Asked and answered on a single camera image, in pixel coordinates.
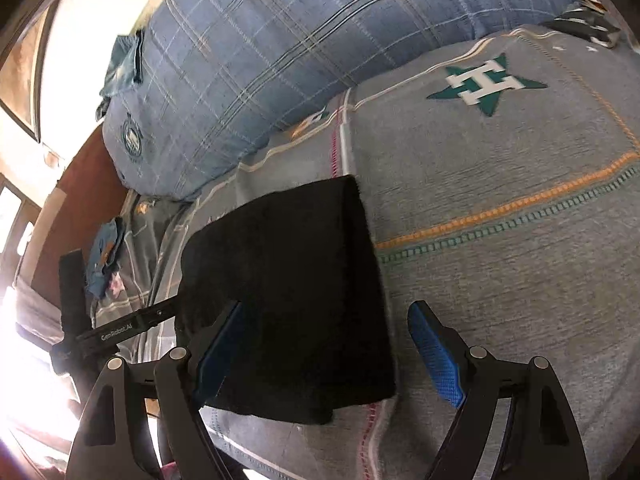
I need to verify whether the black pant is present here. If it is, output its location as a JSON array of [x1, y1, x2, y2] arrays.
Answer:
[[175, 176, 396, 425]]

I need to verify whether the small blue cloth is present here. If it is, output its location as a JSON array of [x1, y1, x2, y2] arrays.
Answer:
[[85, 217, 125, 299]]

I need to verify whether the brown wooden headboard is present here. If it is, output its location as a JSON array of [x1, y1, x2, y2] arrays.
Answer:
[[20, 127, 127, 307]]

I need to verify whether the grey patterned bedsheet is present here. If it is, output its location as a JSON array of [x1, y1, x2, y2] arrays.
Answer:
[[91, 27, 639, 479]]

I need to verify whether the blue plaid pillow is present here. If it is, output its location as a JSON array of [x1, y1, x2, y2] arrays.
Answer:
[[99, 0, 574, 200]]

